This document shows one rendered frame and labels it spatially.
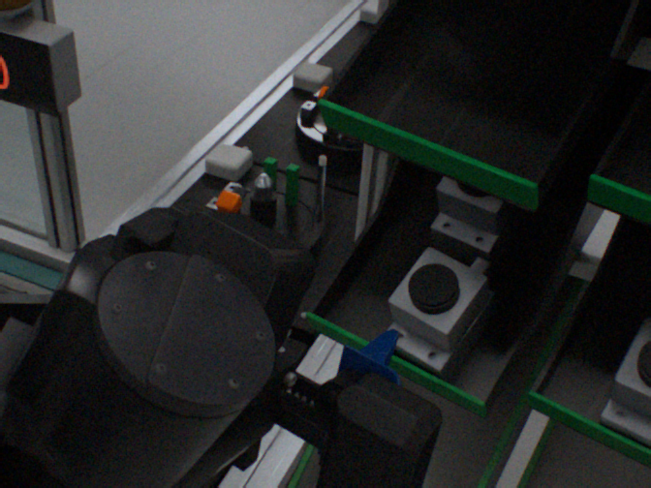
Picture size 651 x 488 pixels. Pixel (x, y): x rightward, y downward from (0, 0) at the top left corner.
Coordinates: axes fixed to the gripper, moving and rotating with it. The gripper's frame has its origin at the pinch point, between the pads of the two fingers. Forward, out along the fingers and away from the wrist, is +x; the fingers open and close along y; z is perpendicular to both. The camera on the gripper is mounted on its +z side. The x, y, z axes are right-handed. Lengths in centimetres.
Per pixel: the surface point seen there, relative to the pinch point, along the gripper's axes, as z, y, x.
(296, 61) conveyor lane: -15, 54, 83
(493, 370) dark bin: -7.1, -5.4, 16.2
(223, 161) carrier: -20, 43, 52
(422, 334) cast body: -4.8, -1.5, 12.7
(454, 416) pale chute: -17.1, -1.8, 23.9
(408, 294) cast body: -2.5, -0.1, 12.3
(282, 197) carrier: -20, 33, 51
